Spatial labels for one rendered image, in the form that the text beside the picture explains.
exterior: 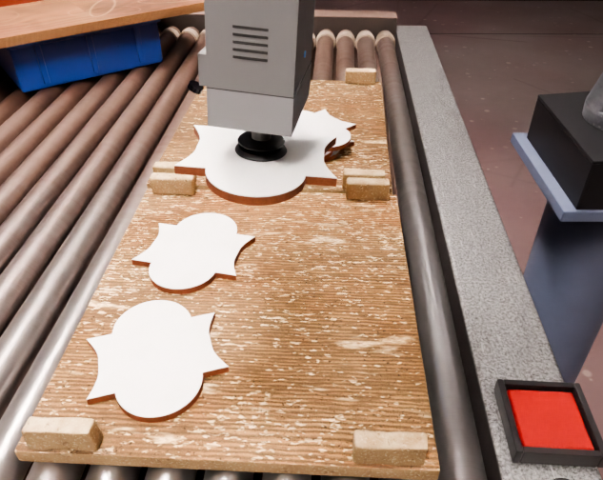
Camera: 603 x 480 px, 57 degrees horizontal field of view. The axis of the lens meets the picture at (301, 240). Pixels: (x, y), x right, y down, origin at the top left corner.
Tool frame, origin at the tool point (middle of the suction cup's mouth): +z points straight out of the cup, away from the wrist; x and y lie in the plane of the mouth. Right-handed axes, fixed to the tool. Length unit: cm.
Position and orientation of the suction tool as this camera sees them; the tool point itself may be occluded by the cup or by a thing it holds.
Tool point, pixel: (260, 162)
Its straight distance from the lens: 47.4
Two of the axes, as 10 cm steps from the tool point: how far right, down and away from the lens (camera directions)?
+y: -1.6, 5.7, -8.0
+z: -0.6, 8.0, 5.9
